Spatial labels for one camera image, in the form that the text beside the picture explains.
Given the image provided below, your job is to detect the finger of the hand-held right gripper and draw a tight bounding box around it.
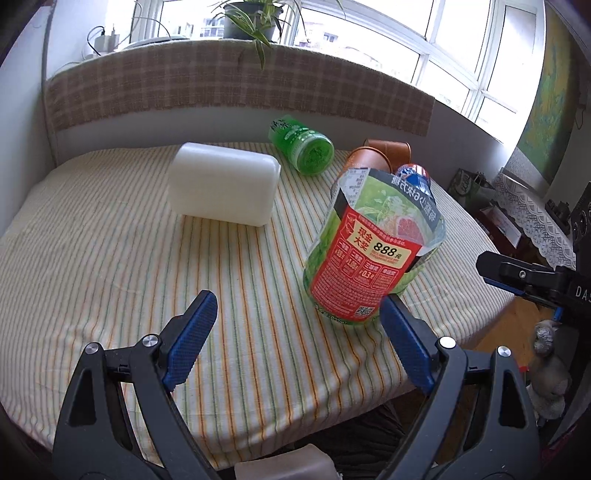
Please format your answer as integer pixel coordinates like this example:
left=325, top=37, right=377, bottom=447
left=476, top=250, right=565, bottom=306

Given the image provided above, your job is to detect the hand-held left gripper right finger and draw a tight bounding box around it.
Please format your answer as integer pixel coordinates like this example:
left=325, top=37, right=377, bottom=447
left=369, top=294, right=542, bottom=480

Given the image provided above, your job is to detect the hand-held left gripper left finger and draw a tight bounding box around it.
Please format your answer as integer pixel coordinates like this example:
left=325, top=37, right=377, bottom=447
left=52, top=290, right=222, bottom=480

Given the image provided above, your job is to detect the orange cup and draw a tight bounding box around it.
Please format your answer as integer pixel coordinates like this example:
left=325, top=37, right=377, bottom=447
left=341, top=147, right=393, bottom=185

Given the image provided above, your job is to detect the brown cup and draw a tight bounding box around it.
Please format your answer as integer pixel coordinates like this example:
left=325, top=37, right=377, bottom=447
left=364, top=137, right=413, bottom=171

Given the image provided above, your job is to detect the white lace cloth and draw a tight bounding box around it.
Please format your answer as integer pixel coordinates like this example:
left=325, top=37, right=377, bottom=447
left=493, top=170, right=578, bottom=269

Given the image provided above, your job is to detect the grey stuffed toy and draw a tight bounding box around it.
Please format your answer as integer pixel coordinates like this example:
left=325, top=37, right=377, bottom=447
left=526, top=318, right=573, bottom=421

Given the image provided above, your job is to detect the cut bottle with red label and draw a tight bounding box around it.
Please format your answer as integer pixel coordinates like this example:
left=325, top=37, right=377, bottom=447
left=302, top=167, right=448, bottom=326

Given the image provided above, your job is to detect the green paper bag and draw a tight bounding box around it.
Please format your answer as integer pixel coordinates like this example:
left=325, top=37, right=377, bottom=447
left=450, top=168, right=495, bottom=209

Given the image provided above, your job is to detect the blue and red can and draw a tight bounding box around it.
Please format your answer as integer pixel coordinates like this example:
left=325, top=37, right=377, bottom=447
left=394, top=162, right=433, bottom=199

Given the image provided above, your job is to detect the white plastic block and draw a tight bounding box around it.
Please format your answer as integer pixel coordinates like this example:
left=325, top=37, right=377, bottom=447
left=235, top=444, right=335, bottom=480

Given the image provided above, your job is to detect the white plastic container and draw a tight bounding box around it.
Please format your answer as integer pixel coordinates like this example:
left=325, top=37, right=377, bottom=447
left=167, top=142, right=282, bottom=227

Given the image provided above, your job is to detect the green plastic bottle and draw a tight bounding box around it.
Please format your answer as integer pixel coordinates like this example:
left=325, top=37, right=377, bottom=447
left=268, top=114, right=335, bottom=176

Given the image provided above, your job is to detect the plaid cloth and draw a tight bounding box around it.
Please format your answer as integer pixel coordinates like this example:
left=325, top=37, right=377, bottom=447
left=44, top=39, right=435, bottom=137

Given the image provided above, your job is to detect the white charger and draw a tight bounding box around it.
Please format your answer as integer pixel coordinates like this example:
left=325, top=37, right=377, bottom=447
left=95, top=25, right=117, bottom=54

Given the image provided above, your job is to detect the potted plant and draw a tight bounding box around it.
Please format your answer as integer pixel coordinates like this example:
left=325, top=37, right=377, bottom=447
left=208, top=0, right=347, bottom=71

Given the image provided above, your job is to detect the wall poster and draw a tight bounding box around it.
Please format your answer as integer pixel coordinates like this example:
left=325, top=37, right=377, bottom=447
left=515, top=9, right=583, bottom=185

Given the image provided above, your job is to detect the white window frame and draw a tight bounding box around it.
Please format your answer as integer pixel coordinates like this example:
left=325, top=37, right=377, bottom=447
left=134, top=0, right=549, bottom=145

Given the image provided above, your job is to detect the grey cable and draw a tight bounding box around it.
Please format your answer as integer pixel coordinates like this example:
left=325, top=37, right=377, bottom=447
left=39, top=0, right=59, bottom=168

